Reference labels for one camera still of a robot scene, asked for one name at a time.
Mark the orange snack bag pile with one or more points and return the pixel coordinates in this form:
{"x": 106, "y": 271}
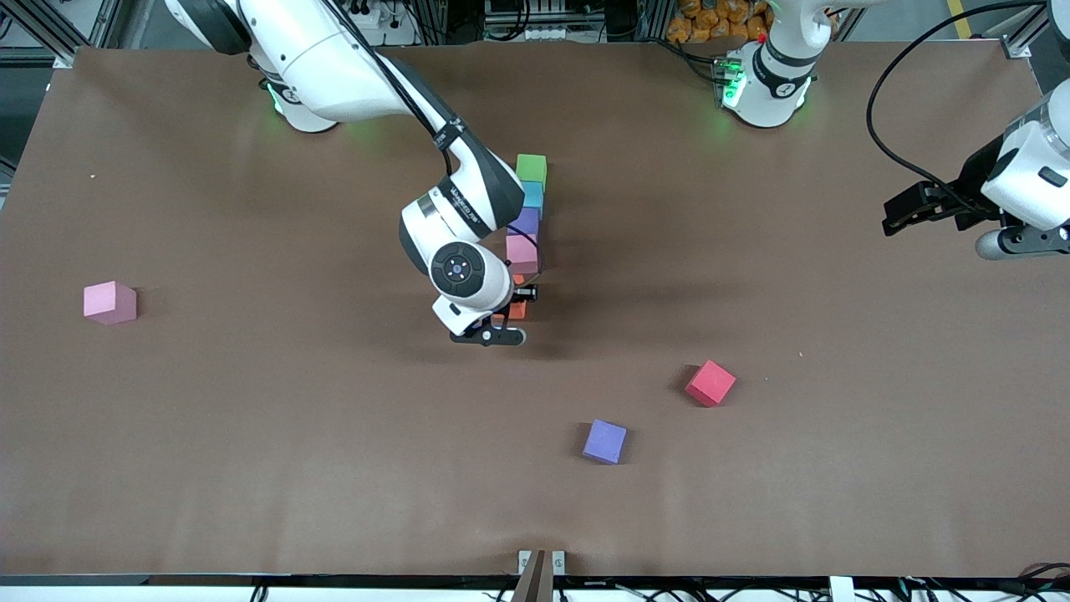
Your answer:
{"x": 710, "y": 21}

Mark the light purple foam block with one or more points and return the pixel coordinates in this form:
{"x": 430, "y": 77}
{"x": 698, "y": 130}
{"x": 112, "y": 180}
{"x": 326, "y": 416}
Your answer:
{"x": 604, "y": 441}

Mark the red foam block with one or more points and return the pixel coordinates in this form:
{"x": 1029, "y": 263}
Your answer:
{"x": 710, "y": 383}

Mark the pink foam block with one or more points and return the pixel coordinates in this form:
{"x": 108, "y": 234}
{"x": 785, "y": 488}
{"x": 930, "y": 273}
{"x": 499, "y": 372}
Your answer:
{"x": 109, "y": 301}
{"x": 522, "y": 252}

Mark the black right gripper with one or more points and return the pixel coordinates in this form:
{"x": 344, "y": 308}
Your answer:
{"x": 524, "y": 293}

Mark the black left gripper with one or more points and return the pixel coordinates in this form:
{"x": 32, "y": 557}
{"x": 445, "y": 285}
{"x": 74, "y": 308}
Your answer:
{"x": 970, "y": 189}

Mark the orange foam block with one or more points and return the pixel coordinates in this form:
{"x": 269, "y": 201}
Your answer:
{"x": 517, "y": 313}

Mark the white power strip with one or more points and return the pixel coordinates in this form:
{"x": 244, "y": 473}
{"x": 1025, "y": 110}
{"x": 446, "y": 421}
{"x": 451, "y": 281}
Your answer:
{"x": 372, "y": 12}

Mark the cyan foam block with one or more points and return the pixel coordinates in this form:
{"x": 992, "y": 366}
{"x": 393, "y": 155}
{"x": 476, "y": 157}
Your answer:
{"x": 533, "y": 196}

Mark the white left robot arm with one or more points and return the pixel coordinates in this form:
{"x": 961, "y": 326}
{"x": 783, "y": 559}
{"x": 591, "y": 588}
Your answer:
{"x": 777, "y": 84}

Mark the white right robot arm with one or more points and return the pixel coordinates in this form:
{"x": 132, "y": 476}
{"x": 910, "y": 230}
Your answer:
{"x": 334, "y": 58}

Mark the small metal edge bracket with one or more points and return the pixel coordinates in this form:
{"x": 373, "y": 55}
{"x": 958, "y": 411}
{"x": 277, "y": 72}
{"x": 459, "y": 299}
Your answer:
{"x": 524, "y": 558}

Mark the grey equipment rack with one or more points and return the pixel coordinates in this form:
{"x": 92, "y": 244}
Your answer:
{"x": 527, "y": 21}

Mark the dark purple foam block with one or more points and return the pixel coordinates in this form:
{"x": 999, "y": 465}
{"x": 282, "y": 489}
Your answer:
{"x": 528, "y": 221}

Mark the aluminium frame profile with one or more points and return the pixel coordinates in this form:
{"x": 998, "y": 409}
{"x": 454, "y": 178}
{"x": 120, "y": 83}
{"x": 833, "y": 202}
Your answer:
{"x": 50, "y": 33}
{"x": 1020, "y": 42}

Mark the large table cover sheet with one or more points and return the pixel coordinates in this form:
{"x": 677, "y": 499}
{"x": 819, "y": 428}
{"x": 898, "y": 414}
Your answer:
{"x": 251, "y": 460}

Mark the green foam block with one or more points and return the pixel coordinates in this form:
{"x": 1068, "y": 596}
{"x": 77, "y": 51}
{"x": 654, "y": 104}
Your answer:
{"x": 532, "y": 167}

